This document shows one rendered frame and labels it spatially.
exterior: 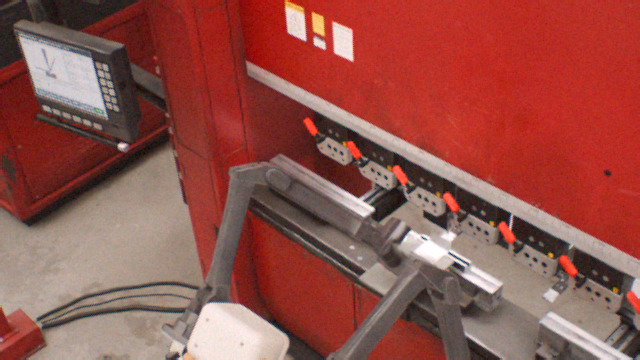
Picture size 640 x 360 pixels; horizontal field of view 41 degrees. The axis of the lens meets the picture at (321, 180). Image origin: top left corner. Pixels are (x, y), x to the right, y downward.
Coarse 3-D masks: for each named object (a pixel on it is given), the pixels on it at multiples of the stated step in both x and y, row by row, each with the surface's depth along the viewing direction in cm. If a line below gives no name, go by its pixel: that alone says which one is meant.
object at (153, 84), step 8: (136, 72) 338; (144, 72) 338; (136, 80) 334; (144, 80) 333; (152, 80) 333; (160, 80) 333; (136, 88) 341; (144, 88) 340; (152, 88) 328; (160, 88) 328; (144, 96) 336; (152, 96) 335; (160, 96) 324; (160, 104) 331
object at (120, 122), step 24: (24, 24) 292; (48, 24) 297; (96, 48) 276; (120, 48) 281; (96, 72) 282; (120, 72) 280; (120, 96) 284; (72, 120) 307; (96, 120) 299; (120, 120) 291
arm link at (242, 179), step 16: (240, 176) 228; (256, 176) 230; (240, 192) 230; (224, 208) 234; (240, 208) 231; (224, 224) 231; (240, 224) 232; (224, 240) 231; (224, 256) 232; (208, 272) 235; (224, 272) 232; (224, 288) 231
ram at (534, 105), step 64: (256, 0) 281; (320, 0) 256; (384, 0) 236; (448, 0) 219; (512, 0) 204; (576, 0) 191; (256, 64) 299; (320, 64) 272; (384, 64) 249; (448, 64) 230; (512, 64) 214; (576, 64) 200; (384, 128) 264; (448, 128) 243; (512, 128) 225; (576, 128) 209; (512, 192) 237; (576, 192) 219
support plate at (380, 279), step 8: (408, 240) 284; (416, 240) 284; (400, 248) 281; (408, 248) 281; (416, 248) 281; (408, 256) 278; (376, 264) 276; (440, 264) 275; (448, 264) 274; (368, 272) 274; (376, 272) 274; (384, 272) 273; (360, 280) 272; (368, 280) 271; (376, 280) 271; (384, 280) 271; (392, 280) 270; (376, 288) 268; (384, 288) 268
